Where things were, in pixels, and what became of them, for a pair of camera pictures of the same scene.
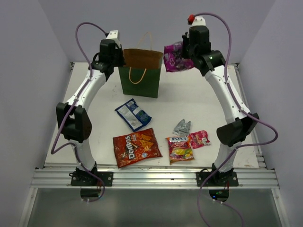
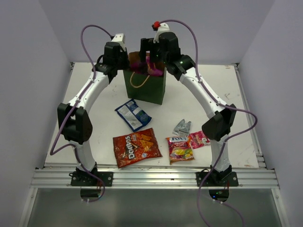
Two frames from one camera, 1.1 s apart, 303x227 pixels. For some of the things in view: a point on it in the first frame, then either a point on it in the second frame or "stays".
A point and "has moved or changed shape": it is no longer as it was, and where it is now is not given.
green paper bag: [140, 76] has moved or changed shape
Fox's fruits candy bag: [180, 148] stays
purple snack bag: [173, 59] has moved or changed shape
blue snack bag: [132, 115] stays
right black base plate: [218, 179] stays
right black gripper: [185, 39] → [147, 44]
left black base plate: [87, 178] stays
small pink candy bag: [199, 139] stays
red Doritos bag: [138, 147] stays
